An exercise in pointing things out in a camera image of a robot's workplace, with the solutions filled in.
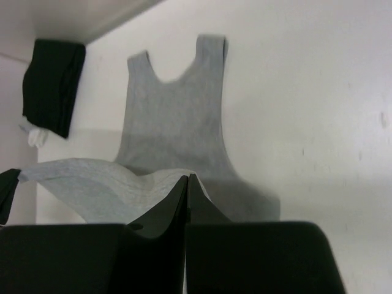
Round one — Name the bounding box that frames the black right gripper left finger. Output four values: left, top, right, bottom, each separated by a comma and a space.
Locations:
1, 176, 187, 293

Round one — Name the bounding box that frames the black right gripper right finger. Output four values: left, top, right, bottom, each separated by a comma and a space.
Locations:
186, 175, 345, 293

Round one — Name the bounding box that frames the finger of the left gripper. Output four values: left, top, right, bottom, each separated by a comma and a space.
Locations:
0, 168, 20, 225

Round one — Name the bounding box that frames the grey tank top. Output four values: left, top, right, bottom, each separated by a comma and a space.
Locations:
18, 35, 280, 224

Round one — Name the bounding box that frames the folded black tank top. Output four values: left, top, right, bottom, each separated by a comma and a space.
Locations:
22, 39, 86, 139

